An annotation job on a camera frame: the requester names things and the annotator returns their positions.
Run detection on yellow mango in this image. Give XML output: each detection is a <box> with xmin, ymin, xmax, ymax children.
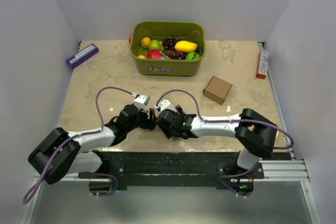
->
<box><xmin>174</xmin><ymin>40</ymin><xmax>198</xmax><ymax>53</ymax></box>

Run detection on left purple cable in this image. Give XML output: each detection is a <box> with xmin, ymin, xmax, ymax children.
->
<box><xmin>22</xmin><ymin>87</ymin><xmax>137</xmax><ymax>205</ymax></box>

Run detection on green lime fruit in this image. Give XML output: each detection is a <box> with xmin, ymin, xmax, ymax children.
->
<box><xmin>185</xmin><ymin>52</ymin><xmax>200</xmax><ymax>61</ymax></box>

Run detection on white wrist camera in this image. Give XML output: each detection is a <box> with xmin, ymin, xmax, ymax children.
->
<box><xmin>133</xmin><ymin>94</ymin><xmax>150</xmax><ymax>113</ymax></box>
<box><xmin>154</xmin><ymin>99</ymin><xmax>176</xmax><ymax>112</ymax></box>

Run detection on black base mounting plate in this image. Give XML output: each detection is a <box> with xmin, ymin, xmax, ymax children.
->
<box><xmin>78</xmin><ymin>150</ymin><xmax>292</xmax><ymax>192</ymax></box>

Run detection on aluminium frame rail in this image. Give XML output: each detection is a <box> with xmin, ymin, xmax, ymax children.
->
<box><xmin>258</xmin><ymin>41</ymin><xmax>322</xmax><ymax>224</ymax></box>

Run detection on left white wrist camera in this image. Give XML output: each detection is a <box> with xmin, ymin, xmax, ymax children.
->
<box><xmin>133</xmin><ymin>94</ymin><xmax>150</xmax><ymax>113</ymax></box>

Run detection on red white toothpaste box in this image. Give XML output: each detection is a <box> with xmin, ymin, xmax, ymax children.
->
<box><xmin>256</xmin><ymin>49</ymin><xmax>269</xmax><ymax>79</ymax></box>

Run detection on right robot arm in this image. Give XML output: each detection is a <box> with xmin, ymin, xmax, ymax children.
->
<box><xmin>156</xmin><ymin>109</ymin><xmax>277</xmax><ymax>178</ymax></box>

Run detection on brown cardboard box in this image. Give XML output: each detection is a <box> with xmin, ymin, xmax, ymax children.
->
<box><xmin>203</xmin><ymin>76</ymin><xmax>233</xmax><ymax>105</ymax></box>

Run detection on purple rectangular box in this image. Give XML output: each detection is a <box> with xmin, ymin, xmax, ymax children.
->
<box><xmin>66</xmin><ymin>44</ymin><xmax>99</xmax><ymax>69</ymax></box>

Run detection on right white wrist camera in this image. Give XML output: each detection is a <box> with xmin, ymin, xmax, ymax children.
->
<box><xmin>154</xmin><ymin>99</ymin><xmax>176</xmax><ymax>112</ymax></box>

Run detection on dark grape bunch front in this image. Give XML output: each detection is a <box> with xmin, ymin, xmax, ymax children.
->
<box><xmin>165</xmin><ymin>50</ymin><xmax>187</xmax><ymax>60</ymax></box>

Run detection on green pear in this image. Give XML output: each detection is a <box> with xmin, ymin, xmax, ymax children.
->
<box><xmin>148</xmin><ymin>40</ymin><xmax>164</xmax><ymax>51</ymax></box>

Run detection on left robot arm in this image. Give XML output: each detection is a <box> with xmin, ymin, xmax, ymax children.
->
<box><xmin>28</xmin><ymin>103</ymin><xmax>156</xmax><ymax>185</ymax></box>

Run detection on dark grape bunch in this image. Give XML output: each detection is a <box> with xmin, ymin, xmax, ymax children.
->
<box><xmin>165</xmin><ymin>50</ymin><xmax>187</xmax><ymax>60</ymax></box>
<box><xmin>162</xmin><ymin>36</ymin><xmax>180</xmax><ymax>50</ymax></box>

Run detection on pink paper box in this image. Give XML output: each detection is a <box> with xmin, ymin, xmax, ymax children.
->
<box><xmin>175</xmin><ymin>105</ymin><xmax>185</xmax><ymax>115</ymax></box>

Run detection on dark grape bunch back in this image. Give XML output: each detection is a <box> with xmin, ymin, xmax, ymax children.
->
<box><xmin>162</xmin><ymin>36</ymin><xmax>180</xmax><ymax>50</ymax></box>

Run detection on olive green plastic tub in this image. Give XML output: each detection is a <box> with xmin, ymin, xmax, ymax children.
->
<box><xmin>130</xmin><ymin>21</ymin><xmax>205</xmax><ymax>77</ymax></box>

